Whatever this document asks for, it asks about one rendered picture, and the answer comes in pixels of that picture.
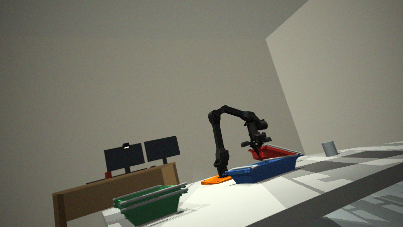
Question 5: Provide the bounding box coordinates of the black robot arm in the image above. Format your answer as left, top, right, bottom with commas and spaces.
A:
208, 105, 268, 179

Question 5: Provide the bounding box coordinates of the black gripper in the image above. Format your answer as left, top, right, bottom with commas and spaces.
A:
241, 130, 272, 156

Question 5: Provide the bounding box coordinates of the blue plastic tray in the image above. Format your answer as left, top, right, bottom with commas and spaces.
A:
222, 154, 304, 184

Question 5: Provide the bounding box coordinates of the red plastic tray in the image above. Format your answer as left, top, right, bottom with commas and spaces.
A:
248, 144, 301, 162

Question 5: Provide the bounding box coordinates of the grey cylinder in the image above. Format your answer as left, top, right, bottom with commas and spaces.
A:
322, 141, 339, 157

